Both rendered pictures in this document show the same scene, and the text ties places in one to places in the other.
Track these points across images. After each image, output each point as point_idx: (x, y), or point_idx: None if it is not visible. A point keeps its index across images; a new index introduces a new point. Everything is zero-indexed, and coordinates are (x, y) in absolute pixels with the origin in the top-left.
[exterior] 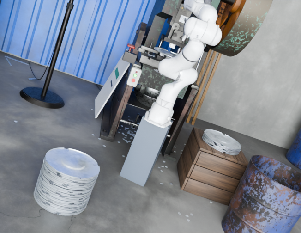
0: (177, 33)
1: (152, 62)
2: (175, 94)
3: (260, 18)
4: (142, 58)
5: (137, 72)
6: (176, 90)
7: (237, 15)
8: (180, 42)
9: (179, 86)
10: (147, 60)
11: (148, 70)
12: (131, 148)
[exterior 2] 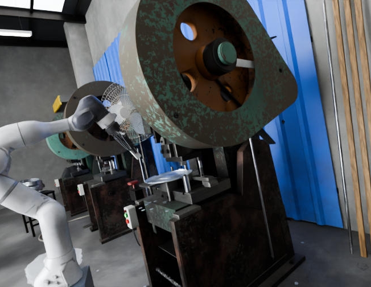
0: (163, 148)
1: (159, 192)
2: (47, 246)
3: (138, 74)
4: (153, 191)
5: (126, 211)
6: (44, 240)
7: (192, 83)
8: (169, 157)
9: (42, 235)
10: (156, 191)
11: (147, 204)
12: None
